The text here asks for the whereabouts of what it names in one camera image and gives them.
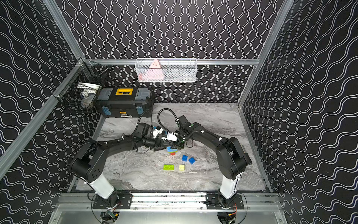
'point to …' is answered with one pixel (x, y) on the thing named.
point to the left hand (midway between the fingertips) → (168, 144)
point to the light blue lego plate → (168, 149)
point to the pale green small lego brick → (182, 167)
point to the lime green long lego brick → (168, 167)
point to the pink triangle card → (154, 72)
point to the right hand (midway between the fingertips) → (173, 141)
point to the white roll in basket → (88, 88)
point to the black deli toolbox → (126, 102)
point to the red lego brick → (173, 153)
